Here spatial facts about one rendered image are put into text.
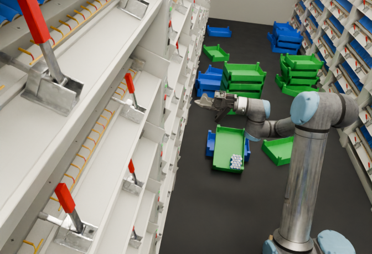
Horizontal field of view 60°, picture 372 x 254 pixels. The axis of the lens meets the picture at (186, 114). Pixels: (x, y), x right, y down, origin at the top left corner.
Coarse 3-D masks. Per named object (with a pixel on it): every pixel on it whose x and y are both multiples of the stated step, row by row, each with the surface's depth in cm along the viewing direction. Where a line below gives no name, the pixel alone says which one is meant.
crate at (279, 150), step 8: (264, 144) 234; (272, 144) 241; (280, 144) 244; (288, 144) 245; (272, 152) 235; (280, 152) 236; (288, 152) 237; (272, 160) 228; (280, 160) 222; (288, 160) 226
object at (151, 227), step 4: (148, 224) 106; (152, 224) 105; (156, 224) 106; (148, 228) 107; (152, 228) 107; (156, 228) 106; (148, 232) 108; (152, 232) 108; (144, 236) 106; (148, 236) 107; (152, 236) 107; (144, 240) 105; (148, 240) 106; (144, 244) 104; (148, 244) 105; (144, 248) 103; (148, 248) 103; (140, 252) 101; (144, 252) 102; (148, 252) 102
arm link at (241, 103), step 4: (240, 100) 160; (244, 100) 160; (240, 104) 159; (244, 104) 159; (236, 108) 161; (240, 108) 160; (244, 108) 160; (236, 112) 162; (240, 112) 161; (244, 112) 161
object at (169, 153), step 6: (180, 114) 165; (174, 120) 163; (174, 126) 159; (174, 132) 155; (174, 138) 152; (168, 144) 146; (168, 150) 144; (168, 156) 141; (168, 162) 138; (168, 168) 135; (162, 186) 126; (162, 192) 124; (162, 204) 114
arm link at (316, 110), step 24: (312, 96) 108; (336, 96) 110; (312, 120) 108; (336, 120) 110; (312, 144) 110; (312, 168) 112; (288, 192) 119; (312, 192) 115; (288, 216) 119; (312, 216) 119; (288, 240) 120; (312, 240) 124
